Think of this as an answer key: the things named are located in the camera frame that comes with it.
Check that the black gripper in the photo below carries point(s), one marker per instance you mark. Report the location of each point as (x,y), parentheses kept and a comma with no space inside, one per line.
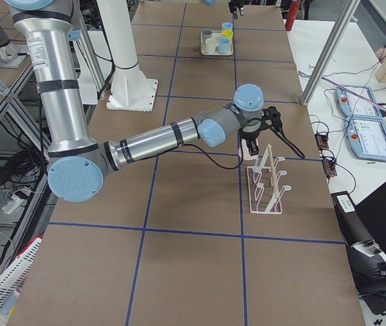
(249,137)
(236,5)

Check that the pink plastic cup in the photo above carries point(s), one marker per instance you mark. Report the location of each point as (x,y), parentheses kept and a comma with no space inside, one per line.
(244,152)

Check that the light blue plastic cup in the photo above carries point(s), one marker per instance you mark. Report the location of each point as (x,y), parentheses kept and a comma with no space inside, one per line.
(226,26)

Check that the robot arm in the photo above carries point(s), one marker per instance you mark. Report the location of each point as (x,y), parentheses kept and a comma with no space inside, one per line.
(212,2)
(78,163)

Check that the yellow plastic cup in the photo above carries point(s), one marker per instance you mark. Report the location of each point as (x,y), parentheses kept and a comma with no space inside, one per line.
(227,33)

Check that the grey plastic cup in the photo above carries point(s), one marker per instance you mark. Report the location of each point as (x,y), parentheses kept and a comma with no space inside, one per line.
(206,34)

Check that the pale green plastic cup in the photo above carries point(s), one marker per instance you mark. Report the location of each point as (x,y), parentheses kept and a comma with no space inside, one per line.
(210,46)

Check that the cream plastic tray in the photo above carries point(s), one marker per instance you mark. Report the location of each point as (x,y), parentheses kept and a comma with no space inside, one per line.
(216,35)

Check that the red cylinder tube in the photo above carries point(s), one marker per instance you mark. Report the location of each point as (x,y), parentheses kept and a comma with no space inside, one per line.
(292,13)

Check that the upper blue teach pendant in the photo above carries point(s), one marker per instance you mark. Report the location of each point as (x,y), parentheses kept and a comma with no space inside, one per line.
(350,104)

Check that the blue teach pendant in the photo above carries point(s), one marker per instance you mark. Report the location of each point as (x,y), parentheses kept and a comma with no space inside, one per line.
(367,138)
(350,104)

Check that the lower blue teach pendant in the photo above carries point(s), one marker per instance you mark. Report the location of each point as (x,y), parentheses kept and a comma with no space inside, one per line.
(367,138)

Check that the reacher grabber tool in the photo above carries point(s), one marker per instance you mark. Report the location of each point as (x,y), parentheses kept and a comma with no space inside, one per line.
(374,104)

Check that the white plastic basket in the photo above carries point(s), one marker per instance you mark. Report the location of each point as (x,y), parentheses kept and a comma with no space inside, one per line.
(13,278)

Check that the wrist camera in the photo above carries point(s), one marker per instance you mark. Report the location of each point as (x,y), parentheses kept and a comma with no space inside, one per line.
(274,116)

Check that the white wire cup rack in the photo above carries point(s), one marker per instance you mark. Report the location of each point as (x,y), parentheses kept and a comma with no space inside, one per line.
(264,192)

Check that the aluminium frame post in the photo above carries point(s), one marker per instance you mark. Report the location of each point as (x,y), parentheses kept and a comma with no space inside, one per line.
(330,46)

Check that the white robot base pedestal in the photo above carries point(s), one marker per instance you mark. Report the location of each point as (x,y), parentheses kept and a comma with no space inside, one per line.
(130,89)

